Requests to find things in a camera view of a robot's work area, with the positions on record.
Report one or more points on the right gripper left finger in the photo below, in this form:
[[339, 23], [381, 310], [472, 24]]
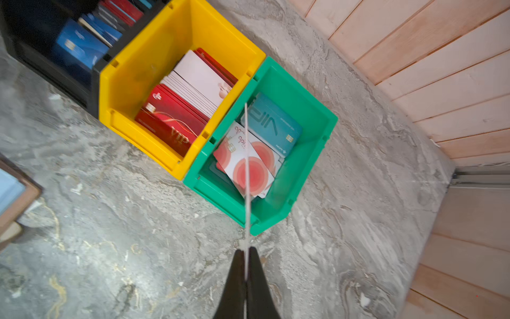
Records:
[[231, 304]]

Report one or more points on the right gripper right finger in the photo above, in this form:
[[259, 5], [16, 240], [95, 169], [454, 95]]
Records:
[[259, 303]]

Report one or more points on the white card red circles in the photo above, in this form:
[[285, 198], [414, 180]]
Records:
[[247, 196]]

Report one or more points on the tan leather card holder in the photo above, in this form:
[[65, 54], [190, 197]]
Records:
[[18, 193]]

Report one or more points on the cards in green bin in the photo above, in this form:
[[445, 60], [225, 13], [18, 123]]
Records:
[[273, 133]]

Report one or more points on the red cards in yellow bin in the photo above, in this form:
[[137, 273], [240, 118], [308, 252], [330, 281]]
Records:
[[180, 106]]

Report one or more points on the cards in black bin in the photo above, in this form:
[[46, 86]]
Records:
[[83, 41]]

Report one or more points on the green plastic bin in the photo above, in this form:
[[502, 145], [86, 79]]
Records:
[[317, 123]]

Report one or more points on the black plastic bin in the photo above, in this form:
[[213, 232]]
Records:
[[30, 29]]

